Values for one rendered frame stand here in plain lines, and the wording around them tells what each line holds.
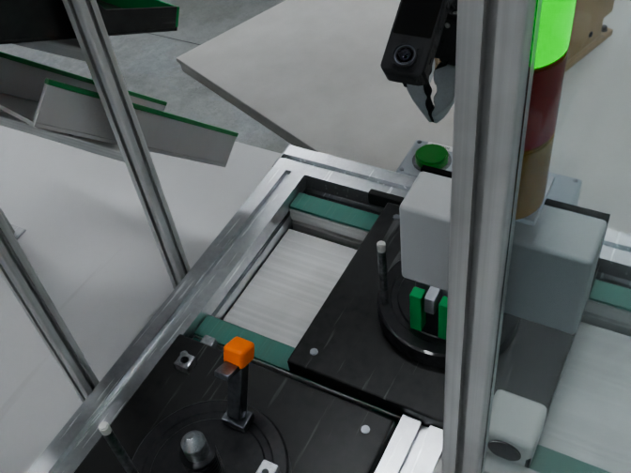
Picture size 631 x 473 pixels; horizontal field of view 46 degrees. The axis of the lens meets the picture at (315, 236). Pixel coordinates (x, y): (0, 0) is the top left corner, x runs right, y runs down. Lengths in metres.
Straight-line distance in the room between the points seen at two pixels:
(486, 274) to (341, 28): 1.00
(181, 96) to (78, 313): 1.94
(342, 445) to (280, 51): 0.84
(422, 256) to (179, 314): 0.38
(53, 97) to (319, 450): 0.40
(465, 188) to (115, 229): 0.74
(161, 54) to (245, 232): 2.30
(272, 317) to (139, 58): 2.39
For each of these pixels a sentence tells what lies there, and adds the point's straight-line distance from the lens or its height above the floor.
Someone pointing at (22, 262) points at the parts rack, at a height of 1.12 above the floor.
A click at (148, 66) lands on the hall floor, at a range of 3.07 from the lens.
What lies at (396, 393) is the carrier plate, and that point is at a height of 0.97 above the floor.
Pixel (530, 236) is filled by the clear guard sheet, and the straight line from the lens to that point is 0.42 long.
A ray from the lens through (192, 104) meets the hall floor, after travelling 2.79.
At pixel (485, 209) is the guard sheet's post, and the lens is 0.39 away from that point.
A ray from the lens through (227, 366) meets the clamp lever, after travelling 0.62.
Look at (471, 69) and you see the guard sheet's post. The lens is 0.34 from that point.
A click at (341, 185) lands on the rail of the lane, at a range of 0.90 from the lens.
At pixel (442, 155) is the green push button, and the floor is 0.97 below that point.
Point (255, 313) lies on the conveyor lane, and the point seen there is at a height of 0.92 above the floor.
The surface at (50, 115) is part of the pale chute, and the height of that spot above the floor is 1.19.
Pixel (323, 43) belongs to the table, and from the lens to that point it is 1.35.
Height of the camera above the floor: 1.56
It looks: 46 degrees down
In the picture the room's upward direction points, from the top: 9 degrees counter-clockwise
